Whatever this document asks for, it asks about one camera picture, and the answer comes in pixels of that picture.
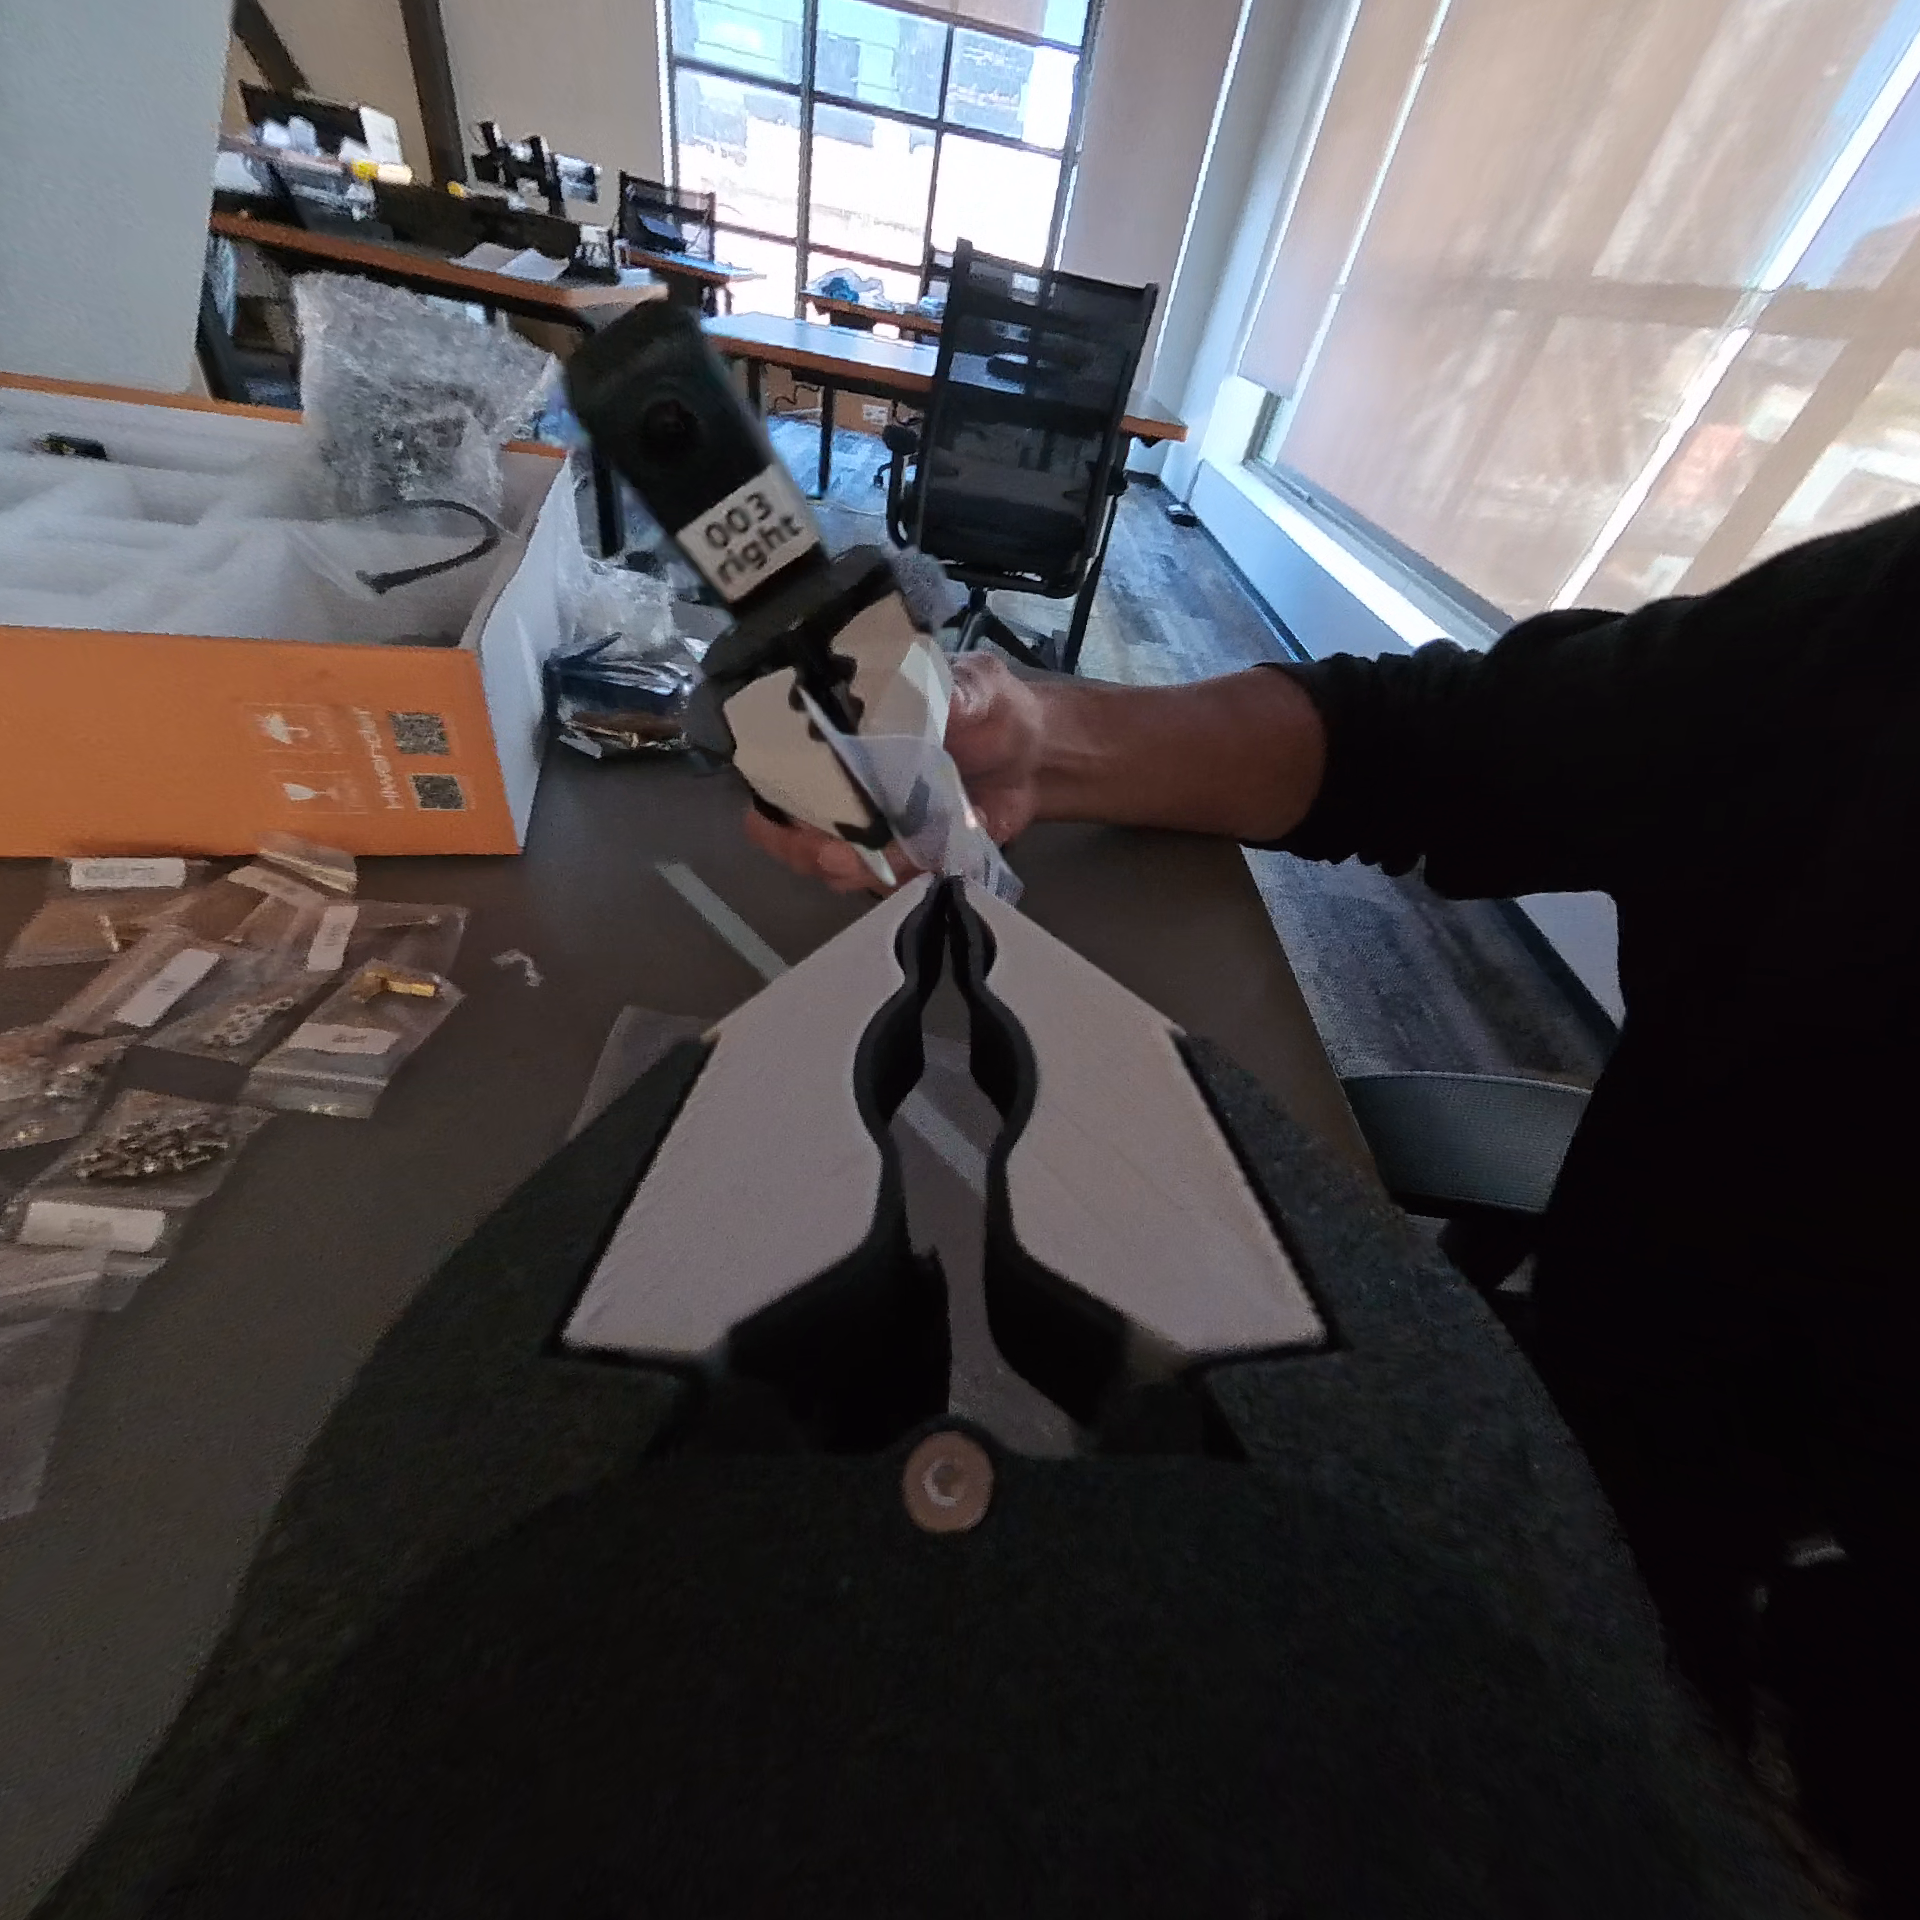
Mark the grey mesh chair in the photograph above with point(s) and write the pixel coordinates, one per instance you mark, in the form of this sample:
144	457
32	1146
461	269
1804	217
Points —
1453	1125

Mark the black desk equipment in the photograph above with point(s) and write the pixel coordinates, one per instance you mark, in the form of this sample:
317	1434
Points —
533	157

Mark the white foam box insert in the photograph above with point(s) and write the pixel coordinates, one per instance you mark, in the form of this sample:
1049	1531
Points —
181	524

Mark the bubble wrap bundle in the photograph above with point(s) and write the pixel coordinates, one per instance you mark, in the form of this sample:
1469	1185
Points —
405	389

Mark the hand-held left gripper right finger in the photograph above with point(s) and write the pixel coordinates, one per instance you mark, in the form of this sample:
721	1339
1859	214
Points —
1155	1185

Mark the dark grey desk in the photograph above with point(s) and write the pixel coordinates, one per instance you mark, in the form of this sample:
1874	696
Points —
451	1200

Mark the black mesh office chair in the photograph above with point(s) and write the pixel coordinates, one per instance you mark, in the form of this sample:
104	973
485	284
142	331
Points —
1036	376

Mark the bag of blue parts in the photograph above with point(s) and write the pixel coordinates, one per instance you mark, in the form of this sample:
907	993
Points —
614	697

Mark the wood-edged background desk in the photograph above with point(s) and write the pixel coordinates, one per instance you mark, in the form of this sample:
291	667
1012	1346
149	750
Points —
434	268
838	353

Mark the small black connector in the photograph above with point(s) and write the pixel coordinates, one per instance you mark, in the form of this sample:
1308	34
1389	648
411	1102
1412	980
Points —
70	446

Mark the black background chair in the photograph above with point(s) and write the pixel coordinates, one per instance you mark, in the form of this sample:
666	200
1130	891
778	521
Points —
668	211

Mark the small clear zip bag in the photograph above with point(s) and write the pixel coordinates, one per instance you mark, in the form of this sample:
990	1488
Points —
944	810

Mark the large grid window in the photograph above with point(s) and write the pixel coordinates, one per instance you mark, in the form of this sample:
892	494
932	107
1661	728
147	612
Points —
869	180

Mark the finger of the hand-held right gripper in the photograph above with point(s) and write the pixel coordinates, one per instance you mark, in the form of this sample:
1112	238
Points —
900	674
787	750

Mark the beige roller blind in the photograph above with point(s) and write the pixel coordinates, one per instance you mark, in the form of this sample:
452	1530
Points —
1576	300

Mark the small clear plastic scrap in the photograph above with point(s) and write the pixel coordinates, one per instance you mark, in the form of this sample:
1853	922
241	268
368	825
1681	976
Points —
517	964

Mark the crumpled clear plastic bags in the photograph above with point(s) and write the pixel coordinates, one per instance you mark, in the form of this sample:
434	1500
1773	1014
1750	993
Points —
628	598

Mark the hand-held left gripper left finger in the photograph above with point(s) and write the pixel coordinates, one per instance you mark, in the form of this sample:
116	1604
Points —
721	1170

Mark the person's right hand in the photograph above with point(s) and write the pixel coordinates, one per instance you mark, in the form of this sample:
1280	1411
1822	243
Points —
1001	750

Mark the pile of small hardware bags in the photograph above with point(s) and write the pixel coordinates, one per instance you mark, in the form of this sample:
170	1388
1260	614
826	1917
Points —
299	1036

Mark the orange cardboard box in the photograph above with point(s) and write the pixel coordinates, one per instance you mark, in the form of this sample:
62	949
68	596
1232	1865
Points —
224	750

